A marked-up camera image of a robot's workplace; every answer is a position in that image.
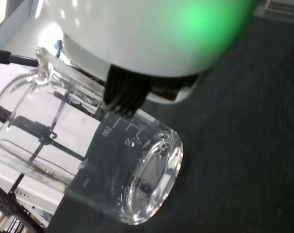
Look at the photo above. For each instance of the black tripod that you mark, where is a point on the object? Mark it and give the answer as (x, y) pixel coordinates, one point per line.
(7, 204)

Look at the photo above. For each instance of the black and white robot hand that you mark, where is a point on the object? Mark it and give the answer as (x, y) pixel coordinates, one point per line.
(149, 36)

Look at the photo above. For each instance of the black rod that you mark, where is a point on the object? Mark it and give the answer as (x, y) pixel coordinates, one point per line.
(1, 56)

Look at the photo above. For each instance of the black bench cloth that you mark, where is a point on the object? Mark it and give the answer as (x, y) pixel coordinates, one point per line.
(234, 145)

